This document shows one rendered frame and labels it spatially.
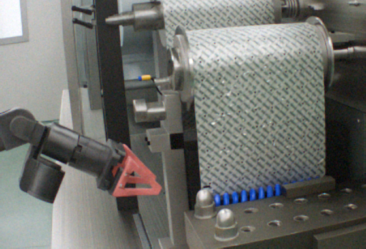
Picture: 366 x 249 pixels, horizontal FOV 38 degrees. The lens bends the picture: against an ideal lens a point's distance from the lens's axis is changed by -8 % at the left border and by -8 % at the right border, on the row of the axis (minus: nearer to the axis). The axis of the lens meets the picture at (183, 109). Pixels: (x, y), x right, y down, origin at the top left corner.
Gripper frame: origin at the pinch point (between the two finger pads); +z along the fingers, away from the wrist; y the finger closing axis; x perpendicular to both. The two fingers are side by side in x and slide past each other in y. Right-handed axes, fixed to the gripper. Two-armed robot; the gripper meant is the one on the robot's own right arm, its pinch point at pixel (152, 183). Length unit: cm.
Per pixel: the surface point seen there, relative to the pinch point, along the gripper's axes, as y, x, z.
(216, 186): 0.3, 3.7, 10.3
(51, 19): -556, -2, -42
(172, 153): -7.7, 4.7, 2.9
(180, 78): -2.4, 17.7, -2.8
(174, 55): -3.1, 20.5, -5.3
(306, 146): 0.4, 16.5, 22.4
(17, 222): -260, -124, -3
